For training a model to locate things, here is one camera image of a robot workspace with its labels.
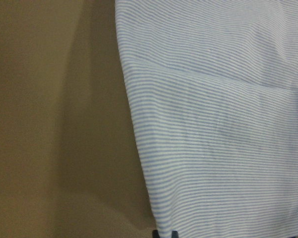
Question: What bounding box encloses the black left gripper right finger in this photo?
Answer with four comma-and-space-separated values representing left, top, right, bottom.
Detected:
171, 231, 179, 238

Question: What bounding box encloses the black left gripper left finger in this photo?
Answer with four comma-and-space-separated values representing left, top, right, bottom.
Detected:
152, 230, 159, 238

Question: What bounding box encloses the blue white striped shirt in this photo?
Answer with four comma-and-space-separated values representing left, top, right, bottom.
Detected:
115, 0, 298, 238

